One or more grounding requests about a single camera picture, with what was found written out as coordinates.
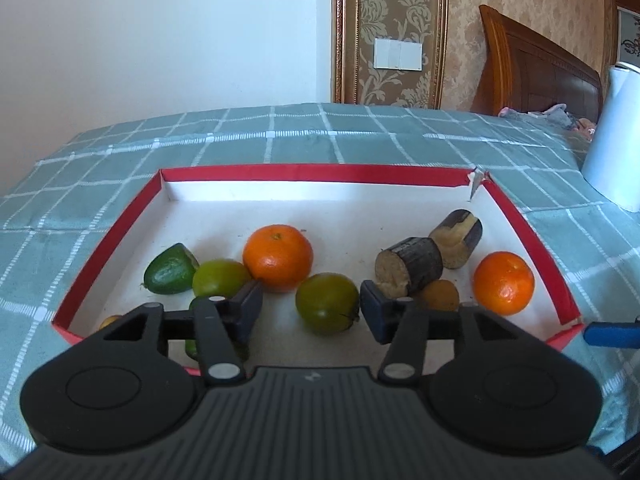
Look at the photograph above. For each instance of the pink floral cloth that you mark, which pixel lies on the pink floral cloth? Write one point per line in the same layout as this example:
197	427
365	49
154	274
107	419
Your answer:
584	126

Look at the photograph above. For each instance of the white wall light switch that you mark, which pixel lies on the white wall light switch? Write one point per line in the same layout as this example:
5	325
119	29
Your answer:
398	54

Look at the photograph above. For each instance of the green checked bed sheet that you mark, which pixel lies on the green checked bed sheet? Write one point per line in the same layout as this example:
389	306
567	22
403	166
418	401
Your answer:
250	130

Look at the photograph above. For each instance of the brown kiwi fruit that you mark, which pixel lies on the brown kiwi fruit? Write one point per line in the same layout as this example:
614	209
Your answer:
441	296

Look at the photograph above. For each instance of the white electric kettle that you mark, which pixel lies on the white electric kettle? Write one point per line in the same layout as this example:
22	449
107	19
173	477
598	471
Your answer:
615	135

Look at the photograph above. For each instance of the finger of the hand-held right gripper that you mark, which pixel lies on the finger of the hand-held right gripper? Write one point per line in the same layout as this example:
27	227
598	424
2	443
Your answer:
612	334

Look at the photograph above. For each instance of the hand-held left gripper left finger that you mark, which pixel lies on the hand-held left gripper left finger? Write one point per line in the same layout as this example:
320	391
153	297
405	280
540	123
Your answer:
248	312

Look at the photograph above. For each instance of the wooden headboard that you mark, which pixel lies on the wooden headboard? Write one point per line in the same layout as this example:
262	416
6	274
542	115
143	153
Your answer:
540	70

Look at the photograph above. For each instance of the green persimmon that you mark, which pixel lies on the green persimmon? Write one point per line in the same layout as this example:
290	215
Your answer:
325	305
217	277

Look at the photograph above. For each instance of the red cardboard box lid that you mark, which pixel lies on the red cardboard box lid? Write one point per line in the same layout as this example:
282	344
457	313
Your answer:
325	205

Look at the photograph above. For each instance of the small pink cloth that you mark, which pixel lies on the small pink cloth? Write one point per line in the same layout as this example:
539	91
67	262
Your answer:
510	111

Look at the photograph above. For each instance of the small yellow-brown longan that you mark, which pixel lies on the small yellow-brown longan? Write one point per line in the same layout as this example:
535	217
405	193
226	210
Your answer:
110	321

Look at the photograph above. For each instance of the framed wall picture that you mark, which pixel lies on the framed wall picture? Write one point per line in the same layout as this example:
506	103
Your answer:
629	35

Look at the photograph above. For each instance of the orange mandarin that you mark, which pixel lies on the orange mandarin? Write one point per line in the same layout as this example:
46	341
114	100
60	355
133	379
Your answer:
277	257
502	282

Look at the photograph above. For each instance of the crumpled grey cloth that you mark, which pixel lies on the crumpled grey cloth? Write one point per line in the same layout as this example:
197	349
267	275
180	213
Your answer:
555	111

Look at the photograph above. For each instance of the cut green fruit half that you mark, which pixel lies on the cut green fruit half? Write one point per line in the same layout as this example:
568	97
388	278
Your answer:
167	270

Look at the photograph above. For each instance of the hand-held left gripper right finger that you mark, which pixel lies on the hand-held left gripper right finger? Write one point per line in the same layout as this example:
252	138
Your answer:
374	312

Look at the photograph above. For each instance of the gold wall moulding frame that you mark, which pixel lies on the gold wall moulding frame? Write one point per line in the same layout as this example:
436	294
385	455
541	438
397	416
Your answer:
342	35

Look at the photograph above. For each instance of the green citrus fruit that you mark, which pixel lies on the green citrus fruit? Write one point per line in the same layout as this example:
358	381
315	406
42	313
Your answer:
196	304

